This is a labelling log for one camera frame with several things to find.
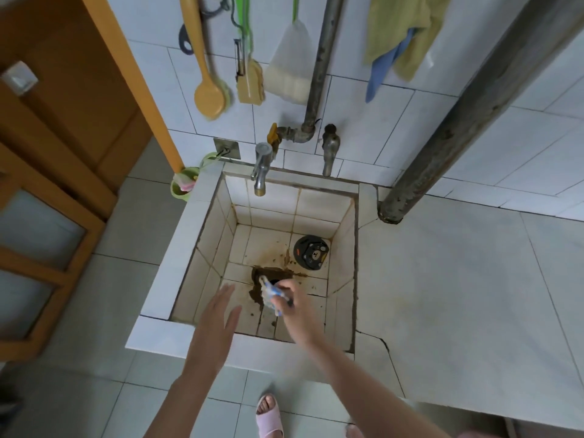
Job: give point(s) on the person's left hand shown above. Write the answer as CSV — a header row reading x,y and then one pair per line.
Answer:
x,y
216,333

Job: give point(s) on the person's right hand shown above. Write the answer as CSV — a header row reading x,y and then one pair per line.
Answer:
x,y
301,314

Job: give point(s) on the blue white wavy cloth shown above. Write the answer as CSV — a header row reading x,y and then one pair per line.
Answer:
x,y
271,294

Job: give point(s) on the person's right forearm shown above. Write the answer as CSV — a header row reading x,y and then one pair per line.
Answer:
x,y
369,396

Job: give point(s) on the person's left forearm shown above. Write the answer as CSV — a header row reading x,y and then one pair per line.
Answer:
x,y
182,406

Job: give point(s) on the person's left pink slipper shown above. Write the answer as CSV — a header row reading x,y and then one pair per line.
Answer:
x,y
269,421

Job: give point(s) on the black round drain stopper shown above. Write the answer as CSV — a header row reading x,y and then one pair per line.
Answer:
x,y
311,253

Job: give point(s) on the white tiled sink basin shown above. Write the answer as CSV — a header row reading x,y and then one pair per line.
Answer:
x,y
273,214

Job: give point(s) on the green plastic cup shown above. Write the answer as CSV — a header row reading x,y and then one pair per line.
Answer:
x,y
175,196

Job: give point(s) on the small pink object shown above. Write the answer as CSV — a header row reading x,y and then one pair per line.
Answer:
x,y
184,182

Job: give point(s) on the chrome faucet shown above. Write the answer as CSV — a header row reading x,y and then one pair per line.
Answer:
x,y
261,164

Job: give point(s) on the grey metal tap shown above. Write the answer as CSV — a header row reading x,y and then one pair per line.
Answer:
x,y
329,155

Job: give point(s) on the black tap knob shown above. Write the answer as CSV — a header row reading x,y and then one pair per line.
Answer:
x,y
329,130

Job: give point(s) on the yellow hanging brush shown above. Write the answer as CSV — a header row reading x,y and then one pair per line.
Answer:
x,y
210,100

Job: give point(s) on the white hanging item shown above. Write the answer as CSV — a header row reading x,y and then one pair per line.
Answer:
x,y
287,77

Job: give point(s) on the grey water supply pipe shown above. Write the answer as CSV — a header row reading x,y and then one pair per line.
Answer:
x,y
324,63

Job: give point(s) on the blue hanging cloth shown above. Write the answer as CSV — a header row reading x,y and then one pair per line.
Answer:
x,y
378,72

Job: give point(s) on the black thin hanging tool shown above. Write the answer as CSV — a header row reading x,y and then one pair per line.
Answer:
x,y
237,59

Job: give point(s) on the rusty grey metal pipe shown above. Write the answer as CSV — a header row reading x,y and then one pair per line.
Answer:
x,y
483,100

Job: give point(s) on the brown wooden door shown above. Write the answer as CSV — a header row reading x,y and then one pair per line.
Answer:
x,y
68,86

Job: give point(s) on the olive green hanging towel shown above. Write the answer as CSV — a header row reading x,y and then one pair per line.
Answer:
x,y
401,22

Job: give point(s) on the white door hook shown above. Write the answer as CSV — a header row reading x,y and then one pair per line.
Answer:
x,y
19,77

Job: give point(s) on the grey wall hook plate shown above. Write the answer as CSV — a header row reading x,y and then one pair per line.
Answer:
x,y
230,148

